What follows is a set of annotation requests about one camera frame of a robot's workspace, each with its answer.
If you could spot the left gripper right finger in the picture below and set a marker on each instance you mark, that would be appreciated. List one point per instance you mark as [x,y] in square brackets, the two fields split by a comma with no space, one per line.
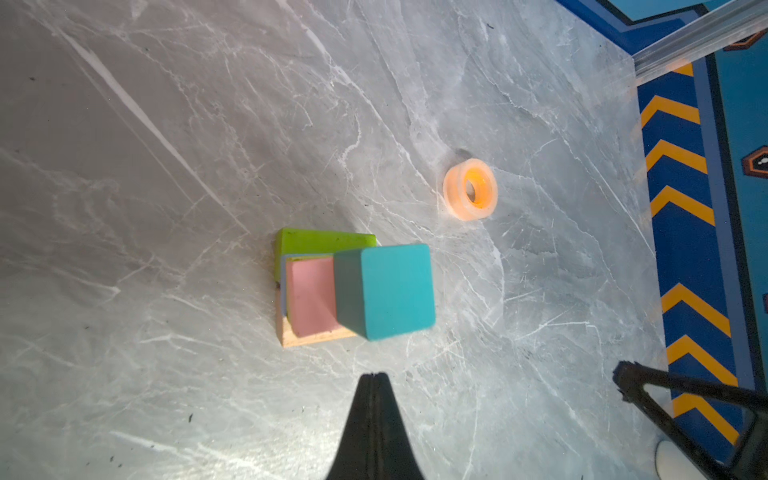
[393,457]

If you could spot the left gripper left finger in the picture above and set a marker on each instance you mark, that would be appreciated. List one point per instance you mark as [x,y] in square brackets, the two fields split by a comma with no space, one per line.
[353,458]

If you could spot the natural wood rectangular block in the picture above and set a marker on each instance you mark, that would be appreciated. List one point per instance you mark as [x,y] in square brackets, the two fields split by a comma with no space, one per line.
[289,339]

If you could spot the teal cube block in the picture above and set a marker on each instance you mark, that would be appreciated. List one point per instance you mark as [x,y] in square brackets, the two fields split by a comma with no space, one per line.
[383,292]

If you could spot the pink rectangular block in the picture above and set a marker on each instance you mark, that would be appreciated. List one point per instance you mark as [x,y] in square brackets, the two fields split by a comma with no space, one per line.
[310,297]

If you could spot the dark green rectangular block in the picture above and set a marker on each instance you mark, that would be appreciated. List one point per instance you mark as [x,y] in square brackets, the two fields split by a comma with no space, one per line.
[289,241]

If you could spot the light blue cube block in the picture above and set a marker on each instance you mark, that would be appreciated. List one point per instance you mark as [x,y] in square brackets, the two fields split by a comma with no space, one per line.
[284,276]

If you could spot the white bottle green cap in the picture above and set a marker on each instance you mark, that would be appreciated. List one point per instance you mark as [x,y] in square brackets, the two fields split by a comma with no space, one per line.
[672,464]

